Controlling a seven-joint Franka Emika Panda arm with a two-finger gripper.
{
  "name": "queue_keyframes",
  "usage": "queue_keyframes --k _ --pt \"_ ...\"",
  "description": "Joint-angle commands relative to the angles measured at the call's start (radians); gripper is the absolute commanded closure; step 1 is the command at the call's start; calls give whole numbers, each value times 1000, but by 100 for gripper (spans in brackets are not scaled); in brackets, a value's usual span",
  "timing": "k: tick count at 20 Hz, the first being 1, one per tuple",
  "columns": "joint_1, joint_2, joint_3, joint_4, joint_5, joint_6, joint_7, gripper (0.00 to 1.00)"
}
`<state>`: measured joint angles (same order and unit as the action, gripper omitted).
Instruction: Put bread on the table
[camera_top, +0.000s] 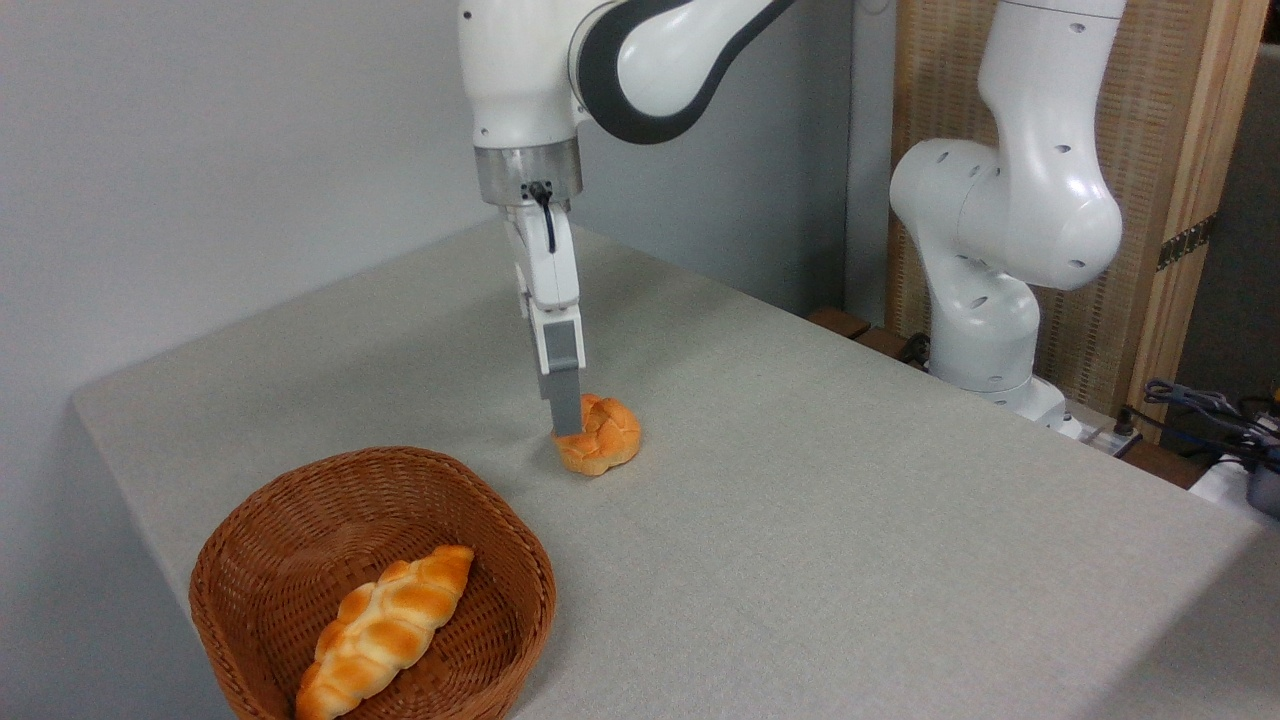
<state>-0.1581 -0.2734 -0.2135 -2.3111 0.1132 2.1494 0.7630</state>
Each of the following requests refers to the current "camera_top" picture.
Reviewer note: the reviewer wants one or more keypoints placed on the round knotted bread roll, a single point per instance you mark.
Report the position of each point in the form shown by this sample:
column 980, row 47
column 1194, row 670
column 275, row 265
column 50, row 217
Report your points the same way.
column 610, row 440

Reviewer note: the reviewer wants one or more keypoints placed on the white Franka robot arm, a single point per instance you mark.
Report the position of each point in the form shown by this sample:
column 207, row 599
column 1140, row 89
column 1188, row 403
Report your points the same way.
column 1030, row 200

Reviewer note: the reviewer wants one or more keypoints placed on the brown wooden bench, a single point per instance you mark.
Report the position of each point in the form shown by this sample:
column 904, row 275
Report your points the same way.
column 850, row 325

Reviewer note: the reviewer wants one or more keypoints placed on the metal screen hinge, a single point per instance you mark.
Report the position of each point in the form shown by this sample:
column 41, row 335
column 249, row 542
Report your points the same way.
column 1187, row 242

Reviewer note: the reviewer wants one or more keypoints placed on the brown wicker basket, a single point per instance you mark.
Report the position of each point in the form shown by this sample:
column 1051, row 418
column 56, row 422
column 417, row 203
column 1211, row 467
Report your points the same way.
column 480, row 620

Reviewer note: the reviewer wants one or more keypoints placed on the long braided bread loaf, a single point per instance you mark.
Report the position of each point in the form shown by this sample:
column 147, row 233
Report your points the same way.
column 385, row 630

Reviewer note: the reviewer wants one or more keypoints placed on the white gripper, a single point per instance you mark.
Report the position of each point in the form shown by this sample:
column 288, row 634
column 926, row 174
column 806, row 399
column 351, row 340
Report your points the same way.
column 552, row 275

